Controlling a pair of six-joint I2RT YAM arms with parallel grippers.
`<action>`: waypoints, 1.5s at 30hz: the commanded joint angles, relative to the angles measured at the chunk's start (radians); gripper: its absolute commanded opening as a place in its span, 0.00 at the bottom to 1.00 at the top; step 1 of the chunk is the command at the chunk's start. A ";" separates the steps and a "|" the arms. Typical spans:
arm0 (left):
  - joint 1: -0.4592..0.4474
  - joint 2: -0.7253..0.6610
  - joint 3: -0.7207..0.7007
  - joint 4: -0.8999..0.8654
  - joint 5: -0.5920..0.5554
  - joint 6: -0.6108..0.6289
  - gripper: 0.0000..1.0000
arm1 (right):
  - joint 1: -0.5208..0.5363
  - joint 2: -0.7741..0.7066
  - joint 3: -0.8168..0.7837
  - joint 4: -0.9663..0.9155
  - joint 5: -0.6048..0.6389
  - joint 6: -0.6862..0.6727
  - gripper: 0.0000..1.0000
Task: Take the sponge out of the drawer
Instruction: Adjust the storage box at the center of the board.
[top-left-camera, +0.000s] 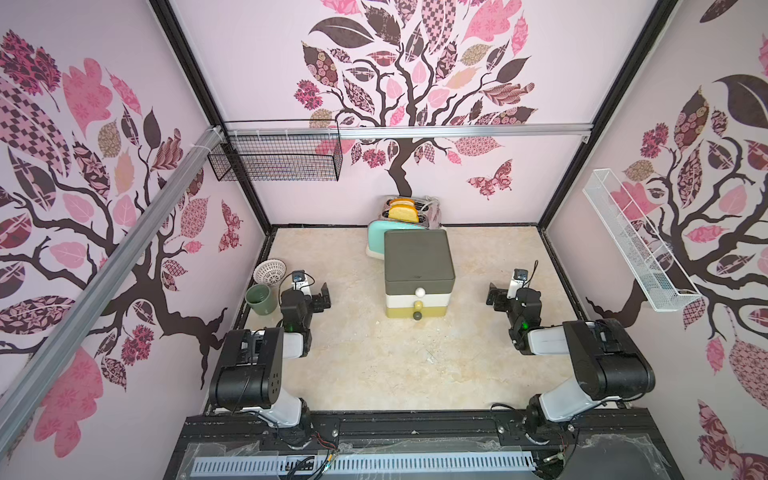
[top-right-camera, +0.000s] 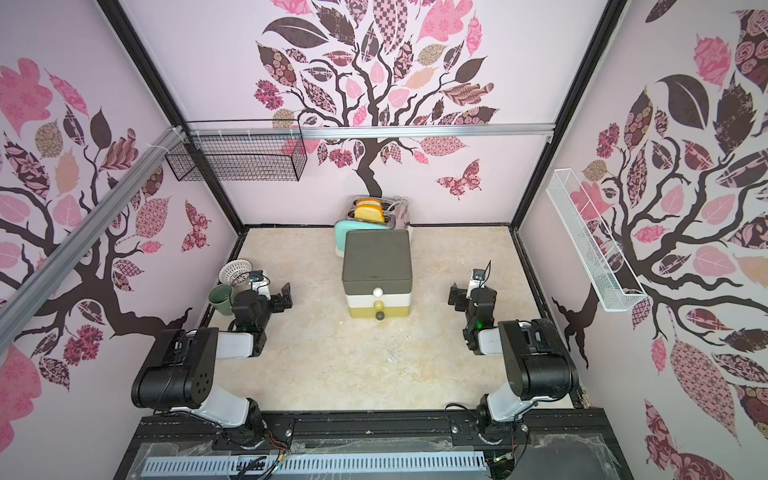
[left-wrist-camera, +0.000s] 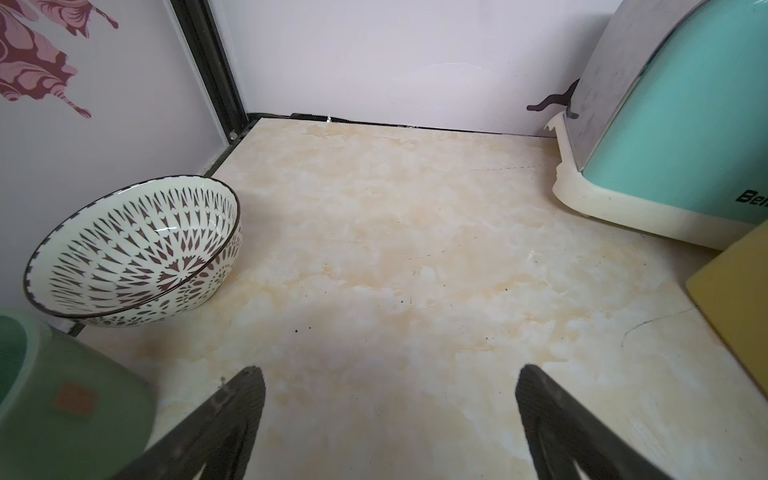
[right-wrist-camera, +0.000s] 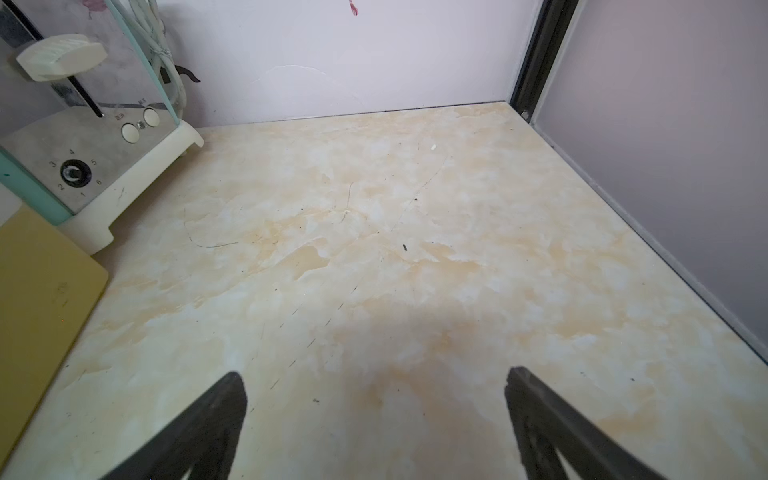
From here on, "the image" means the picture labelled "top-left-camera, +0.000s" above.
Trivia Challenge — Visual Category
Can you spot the mint green toaster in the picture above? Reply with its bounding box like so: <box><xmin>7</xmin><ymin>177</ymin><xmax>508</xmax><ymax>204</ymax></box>
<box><xmin>365</xmin><ymin>196</ymin><xmax>441</xmax><ymax>260</ymax></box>

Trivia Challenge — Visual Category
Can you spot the white cable duct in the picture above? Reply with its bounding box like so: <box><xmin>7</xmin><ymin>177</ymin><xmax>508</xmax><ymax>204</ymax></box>
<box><xmin>186</xmin><ymin>451</ymin><xmax>536</xmax><ymax>479</ymax></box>

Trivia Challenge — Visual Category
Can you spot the black wire basket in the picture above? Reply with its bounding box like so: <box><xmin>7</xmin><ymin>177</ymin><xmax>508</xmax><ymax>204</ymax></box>
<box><xmin>208</xmin><ymin>119</ymin><xmax>343</xmax><ymax>182</ymax></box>

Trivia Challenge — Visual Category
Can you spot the aluminium rail left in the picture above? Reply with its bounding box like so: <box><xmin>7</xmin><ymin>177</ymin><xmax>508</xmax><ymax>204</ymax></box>
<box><xmin>1</xmin><ymin>126</ymin><xmax>224</xmax><ymax>454</ymax></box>

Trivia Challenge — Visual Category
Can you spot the black base frame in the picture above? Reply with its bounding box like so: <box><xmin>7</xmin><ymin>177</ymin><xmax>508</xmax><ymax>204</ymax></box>
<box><xmin>165</xmin><ymin>405</ymin><xmax>681</xmax><ymax>479</ymax></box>

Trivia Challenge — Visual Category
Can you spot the three-drawer storage cabinet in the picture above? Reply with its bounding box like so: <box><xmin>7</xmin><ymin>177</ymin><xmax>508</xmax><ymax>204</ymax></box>
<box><xmin>384</xmin><ymin>229</ymin><xmax>456</xmax><ymax>321</ymax></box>

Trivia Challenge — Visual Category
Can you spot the green cup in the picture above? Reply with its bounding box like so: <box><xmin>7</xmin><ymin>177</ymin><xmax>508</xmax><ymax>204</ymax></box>
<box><xmin>245</xmin><ymin>284</ymin><xmax>278</xmax><ymax>316</ymax></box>

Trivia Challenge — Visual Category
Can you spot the white wire shelf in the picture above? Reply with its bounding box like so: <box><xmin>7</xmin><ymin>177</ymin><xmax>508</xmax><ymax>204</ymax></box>
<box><xmin>583</xmin><ymin>168</ymin><xmax>703</xmax><ymax>313</ymax></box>

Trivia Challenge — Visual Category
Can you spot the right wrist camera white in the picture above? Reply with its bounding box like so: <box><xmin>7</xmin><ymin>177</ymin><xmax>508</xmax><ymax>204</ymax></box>
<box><xmin>507</xmin><ymin>269</ymin><xmax>529</xmax><ymax>298</ymax></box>

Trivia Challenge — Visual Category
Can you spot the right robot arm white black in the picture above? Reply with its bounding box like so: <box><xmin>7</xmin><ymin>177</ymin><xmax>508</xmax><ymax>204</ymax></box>
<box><xmin>486</xmin><ymin>284</ymin><xmax>656</xmax><ymax>445</ymax></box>

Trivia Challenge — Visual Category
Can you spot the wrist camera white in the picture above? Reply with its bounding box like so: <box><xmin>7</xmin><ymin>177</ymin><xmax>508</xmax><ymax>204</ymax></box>
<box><xmin>291</xmin><ymin>270</ymin><xmax>309</xmax><ymax>291</ymax></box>
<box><xmin>507</xmin><ymin>269</ymin><xmax>529</xmax><ymax>298</ymax></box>

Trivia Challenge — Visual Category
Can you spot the yellow toast slice front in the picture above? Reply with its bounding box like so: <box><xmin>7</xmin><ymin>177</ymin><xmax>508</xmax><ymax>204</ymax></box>
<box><xmin>388</xmin><ymin>203</ymin><xmax>419</xmax><ymax>224</ymax></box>

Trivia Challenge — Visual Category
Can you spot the toast slice back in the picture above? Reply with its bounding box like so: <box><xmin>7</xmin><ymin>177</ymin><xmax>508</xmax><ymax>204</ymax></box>
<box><xmin>387</xmin><ymin>198</ymin><xmax>415</xmax><ymax>208</ymax></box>

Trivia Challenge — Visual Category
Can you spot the aluminium rail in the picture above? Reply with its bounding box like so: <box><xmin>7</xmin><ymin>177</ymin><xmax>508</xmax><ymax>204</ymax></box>
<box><xmin>1</xmin><ymin>126</ymin><xmax>224</xmax><ymax>454</ymax></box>
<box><xmin>227</xmin><ymin>123</ymin><xmax>593</xmax><ymax>140</ymax></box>

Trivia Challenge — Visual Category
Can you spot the aluminium rail back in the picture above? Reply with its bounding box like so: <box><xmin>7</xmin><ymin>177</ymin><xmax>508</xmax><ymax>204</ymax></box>
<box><xmin>227</xmin><ymin>123</ymin><xmax>593</xmax><ymax>140</ymax></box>

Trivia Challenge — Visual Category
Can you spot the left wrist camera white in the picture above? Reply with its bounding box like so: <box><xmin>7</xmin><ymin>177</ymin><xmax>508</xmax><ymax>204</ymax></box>
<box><xmin>291</xmin><ymin>270</ymin><xmax>309</xmax><ymax>291</ymax></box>

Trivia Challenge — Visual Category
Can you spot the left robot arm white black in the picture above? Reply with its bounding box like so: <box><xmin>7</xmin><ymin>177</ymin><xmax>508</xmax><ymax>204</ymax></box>
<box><xmin>208</xmin><ymin>284</ymin><xmax>332</xmax><ymax>443</ymax></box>

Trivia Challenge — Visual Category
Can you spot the white round strainer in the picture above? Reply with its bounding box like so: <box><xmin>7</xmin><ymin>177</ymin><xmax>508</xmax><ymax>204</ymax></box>
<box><xmin>252</xmin><ymin>259</ymin><xmax>287</xmax><ymax>286</ymax></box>

